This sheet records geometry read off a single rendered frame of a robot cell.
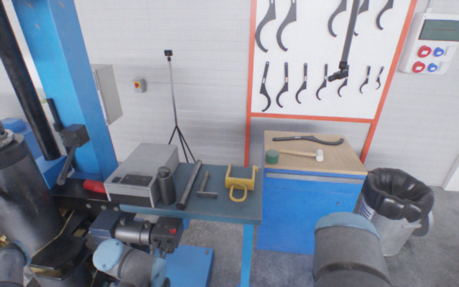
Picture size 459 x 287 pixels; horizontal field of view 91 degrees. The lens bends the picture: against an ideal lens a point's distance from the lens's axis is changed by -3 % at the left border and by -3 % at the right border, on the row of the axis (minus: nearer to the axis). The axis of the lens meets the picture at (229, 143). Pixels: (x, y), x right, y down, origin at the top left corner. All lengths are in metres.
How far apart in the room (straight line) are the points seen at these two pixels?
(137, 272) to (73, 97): 0.93
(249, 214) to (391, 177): 1.70
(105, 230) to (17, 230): 0.33
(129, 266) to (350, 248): 0.59
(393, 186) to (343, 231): 2.11
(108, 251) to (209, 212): 0.51
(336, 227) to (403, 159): 3.08
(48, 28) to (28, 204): 0.75
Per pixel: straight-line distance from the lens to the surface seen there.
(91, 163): 1.56
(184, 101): 2.90
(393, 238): 2.52
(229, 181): 1.26
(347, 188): 1.92
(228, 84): 2.73
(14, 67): 1.47
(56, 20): 1.35
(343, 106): 2.88
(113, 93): 1.96
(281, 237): 2.23
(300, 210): 2.01
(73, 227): 1.40
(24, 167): 1.20
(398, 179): 2.59
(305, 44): 2.62
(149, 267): 0.78
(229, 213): 1.16
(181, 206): 1.18
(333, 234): 0.48
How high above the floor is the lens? 1.90
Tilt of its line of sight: 29 degrees down
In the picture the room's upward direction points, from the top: straight up
